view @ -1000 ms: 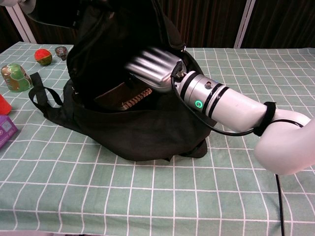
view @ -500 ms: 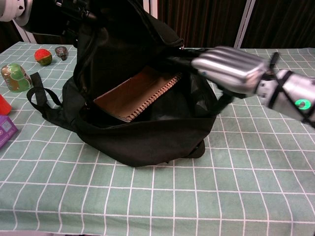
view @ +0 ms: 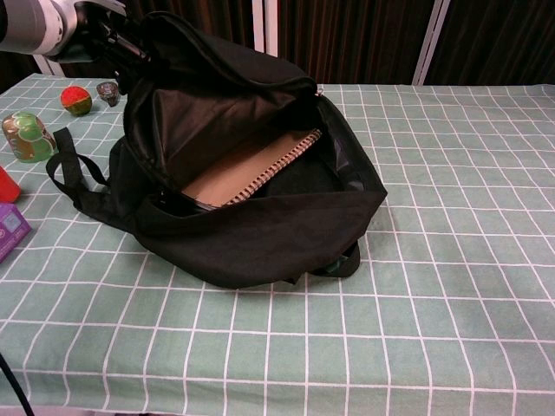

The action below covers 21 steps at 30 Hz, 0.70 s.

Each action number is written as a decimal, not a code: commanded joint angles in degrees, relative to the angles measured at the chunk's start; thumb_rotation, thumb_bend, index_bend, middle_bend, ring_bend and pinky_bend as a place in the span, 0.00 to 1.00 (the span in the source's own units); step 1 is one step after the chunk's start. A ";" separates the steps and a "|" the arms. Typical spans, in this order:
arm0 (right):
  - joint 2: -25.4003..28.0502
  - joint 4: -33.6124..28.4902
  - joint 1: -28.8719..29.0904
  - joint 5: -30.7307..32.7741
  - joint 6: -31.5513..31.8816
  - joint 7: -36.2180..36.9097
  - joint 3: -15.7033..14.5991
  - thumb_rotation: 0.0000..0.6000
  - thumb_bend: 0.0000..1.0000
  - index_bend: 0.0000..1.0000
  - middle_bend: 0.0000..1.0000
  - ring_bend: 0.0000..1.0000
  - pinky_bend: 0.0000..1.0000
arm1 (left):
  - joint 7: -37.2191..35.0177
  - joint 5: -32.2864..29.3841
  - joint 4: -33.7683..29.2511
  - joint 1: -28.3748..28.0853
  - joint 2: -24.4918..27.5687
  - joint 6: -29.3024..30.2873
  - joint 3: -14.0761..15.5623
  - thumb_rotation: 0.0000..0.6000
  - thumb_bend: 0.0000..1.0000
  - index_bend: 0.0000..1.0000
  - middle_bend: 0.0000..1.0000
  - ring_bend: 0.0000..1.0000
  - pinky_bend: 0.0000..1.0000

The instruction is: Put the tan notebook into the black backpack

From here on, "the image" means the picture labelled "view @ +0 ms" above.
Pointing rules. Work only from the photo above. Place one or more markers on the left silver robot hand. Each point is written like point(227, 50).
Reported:
point(102, 30)

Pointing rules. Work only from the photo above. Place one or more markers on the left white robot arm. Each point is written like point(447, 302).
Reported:
point(30, 24)

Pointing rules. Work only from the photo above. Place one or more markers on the brown spiral notebook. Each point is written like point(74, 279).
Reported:
point(243, 171)

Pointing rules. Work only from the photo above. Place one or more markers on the small dark patterned toy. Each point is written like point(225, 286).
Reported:
point(108, 92)

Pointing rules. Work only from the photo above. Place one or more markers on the red plastic cup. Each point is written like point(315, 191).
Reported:
point(8, 184)

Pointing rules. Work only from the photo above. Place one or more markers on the red and green ball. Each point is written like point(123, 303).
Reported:
point(76, 100)

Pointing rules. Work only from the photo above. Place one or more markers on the white frame post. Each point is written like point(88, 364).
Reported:
point(265, 26)
point(50, 65)
point(429, 43)

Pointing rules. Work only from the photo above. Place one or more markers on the dark pleated curtain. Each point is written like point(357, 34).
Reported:
point(368, 39)

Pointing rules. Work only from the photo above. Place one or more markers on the green checked tablecloth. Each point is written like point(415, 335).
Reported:
point(390, 303)

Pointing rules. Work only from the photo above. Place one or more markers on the purple cardboard box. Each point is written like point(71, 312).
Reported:
point(11, 232)

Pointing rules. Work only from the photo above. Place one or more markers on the green patterned cup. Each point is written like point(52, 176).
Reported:
point(28, 136)

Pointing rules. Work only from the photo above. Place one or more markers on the black fabric backpack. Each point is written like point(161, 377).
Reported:
point(243, 234)

